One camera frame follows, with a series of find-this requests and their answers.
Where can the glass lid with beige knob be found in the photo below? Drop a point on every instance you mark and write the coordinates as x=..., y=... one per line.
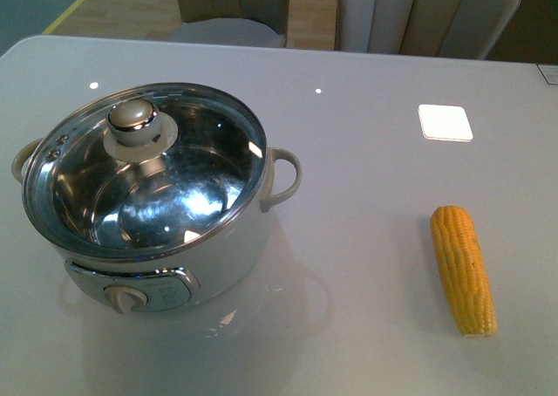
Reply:
x=86, y=193

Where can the yellow corn cob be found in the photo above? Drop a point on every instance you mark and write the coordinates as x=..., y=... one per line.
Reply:
x=462, y=272

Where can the white electric cooking pot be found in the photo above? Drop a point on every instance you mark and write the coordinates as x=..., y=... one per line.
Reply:
x=188, y=277

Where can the beige upholstered chair left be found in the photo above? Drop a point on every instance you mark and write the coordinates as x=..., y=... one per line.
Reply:
x=261, y=23

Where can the beige upholstered chair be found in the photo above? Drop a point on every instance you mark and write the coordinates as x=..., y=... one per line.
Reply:
x=261, y=23
x=466, y=29

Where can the beige upholstered chair right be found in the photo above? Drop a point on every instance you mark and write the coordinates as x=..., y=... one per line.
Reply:
x=466, y=29

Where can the label sticker on table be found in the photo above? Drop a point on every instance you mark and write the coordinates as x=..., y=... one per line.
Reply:
x=549, y=73

